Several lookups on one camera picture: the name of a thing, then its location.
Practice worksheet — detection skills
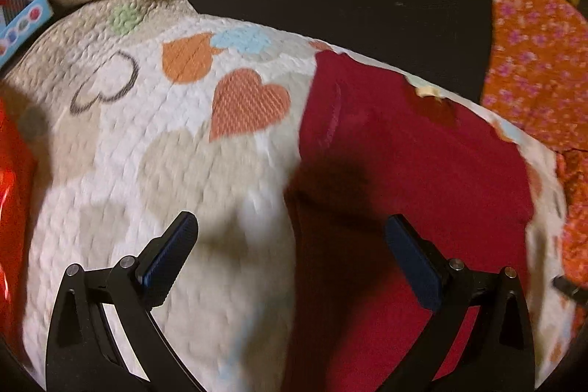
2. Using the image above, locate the red small garment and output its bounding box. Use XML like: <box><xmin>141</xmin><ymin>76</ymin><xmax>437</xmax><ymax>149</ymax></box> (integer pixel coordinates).
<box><xmin>284</xmin><ymin>50</ymin><xmax>536</xmax><ymax>392</ymax></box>

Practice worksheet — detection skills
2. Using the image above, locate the orange floral cloth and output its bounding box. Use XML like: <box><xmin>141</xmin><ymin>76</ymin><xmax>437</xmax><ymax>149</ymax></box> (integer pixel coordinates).
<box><xmin>475</xmin><ymin>0</ymin><xmax>588</xmax><ymax>283</ymax></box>

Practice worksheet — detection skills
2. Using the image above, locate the blue dotted box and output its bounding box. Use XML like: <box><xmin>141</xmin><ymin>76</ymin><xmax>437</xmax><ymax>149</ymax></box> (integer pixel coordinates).
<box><xmin>0</xmin><ymin>0</ymin><xmax>54</xmax><ymax>69</ymax></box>

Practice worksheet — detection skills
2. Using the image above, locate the dark brown cushion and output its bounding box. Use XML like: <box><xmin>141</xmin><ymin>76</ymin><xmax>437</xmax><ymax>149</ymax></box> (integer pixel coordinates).
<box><xmin>173</xmin><ymin>0</ymin><xmax>494</xmax><ymax>101</ymax></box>

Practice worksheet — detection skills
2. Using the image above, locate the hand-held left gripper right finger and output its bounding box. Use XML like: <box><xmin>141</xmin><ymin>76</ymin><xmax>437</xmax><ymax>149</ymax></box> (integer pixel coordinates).
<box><xmin>385</xmin><ymin>215</ymin><xmax>537</xmax><ymax>392</ymax></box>

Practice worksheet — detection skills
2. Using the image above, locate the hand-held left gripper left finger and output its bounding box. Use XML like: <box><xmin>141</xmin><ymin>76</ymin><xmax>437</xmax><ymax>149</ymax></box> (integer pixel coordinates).
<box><xmin>45</xmin><ymin>211</ymin><xmax>200</xmax><ymax>392</ymax></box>

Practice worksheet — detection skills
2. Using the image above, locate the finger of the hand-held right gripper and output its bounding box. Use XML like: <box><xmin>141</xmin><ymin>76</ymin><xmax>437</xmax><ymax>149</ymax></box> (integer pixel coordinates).
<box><xmin>553</xmin><ymin>275</ymin><xmax>588</xmax><ymax>300</ymax></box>

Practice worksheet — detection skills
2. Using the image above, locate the red plastic bag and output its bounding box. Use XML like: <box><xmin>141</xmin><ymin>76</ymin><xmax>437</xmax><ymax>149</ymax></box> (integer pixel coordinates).
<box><xmin>0</xmin><ymin>96</ymin><xmax>39</xmax><ymax>344</ymax></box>

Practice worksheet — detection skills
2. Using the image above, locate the heart print quilted blanket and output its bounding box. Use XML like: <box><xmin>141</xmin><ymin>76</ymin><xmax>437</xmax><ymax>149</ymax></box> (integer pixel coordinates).
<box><xmin>0</xmin><ymin>0</ymin><xmax>575</xmax><ymax>392</ymax></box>

